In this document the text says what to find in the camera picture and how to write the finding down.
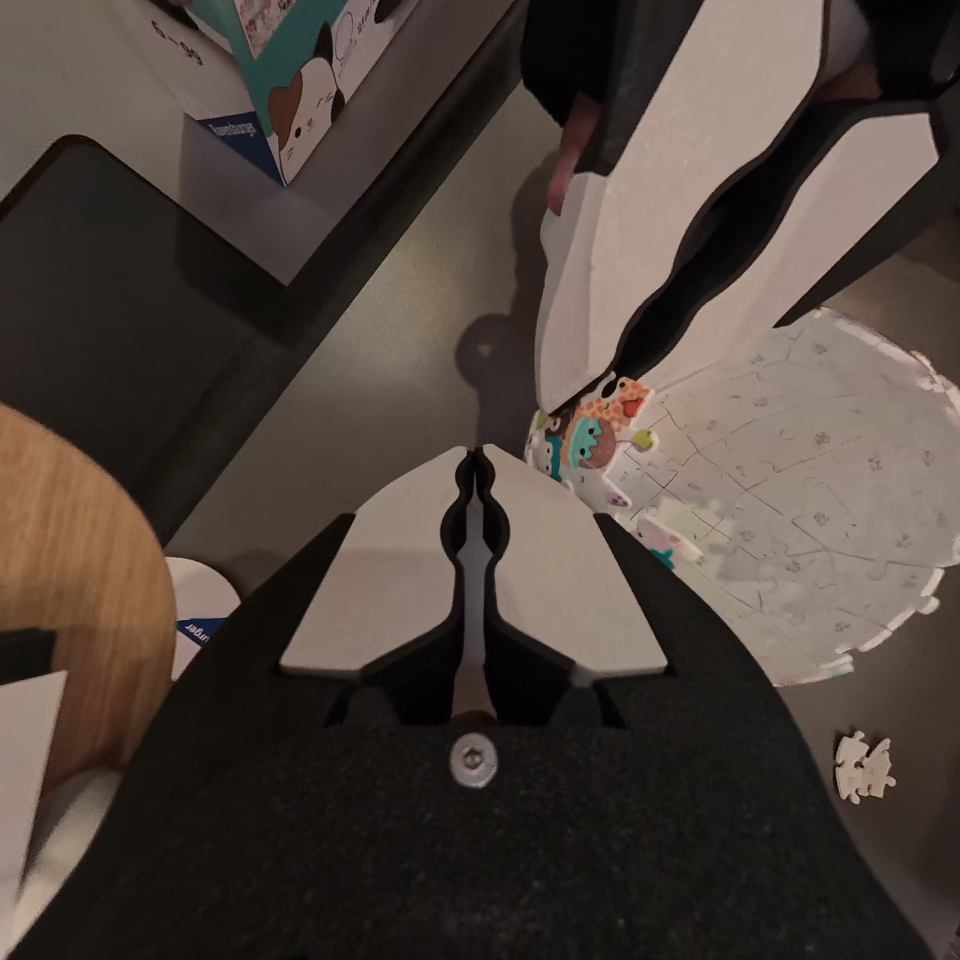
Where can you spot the colourful puzzle ball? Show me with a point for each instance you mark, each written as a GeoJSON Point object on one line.
{"type": "Point", "coordinates": [810, 510]}

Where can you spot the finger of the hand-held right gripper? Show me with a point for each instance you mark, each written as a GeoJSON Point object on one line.
{"type": "Point", "coordinates": [825, 210]}
{"type": "Point", "coordinates": [675, 165]}

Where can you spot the person's right hand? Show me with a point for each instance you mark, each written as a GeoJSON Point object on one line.
{"type": "Point", "coordinates": [570, 158]}

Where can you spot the sheet with round pictures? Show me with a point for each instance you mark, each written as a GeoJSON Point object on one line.
{"type": "Point", "coordinates": [203, 615]}

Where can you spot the puzzle box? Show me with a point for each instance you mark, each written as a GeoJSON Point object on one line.
{"type": "Point", "coordinates": [285, 75]}

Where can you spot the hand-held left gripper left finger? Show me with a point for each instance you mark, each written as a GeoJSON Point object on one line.
{"type": "Point", "coordinates": [375, 600]}

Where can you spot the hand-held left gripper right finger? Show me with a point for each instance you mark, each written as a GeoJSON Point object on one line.
{"type": "Point", "coordinates": [578, 600]}

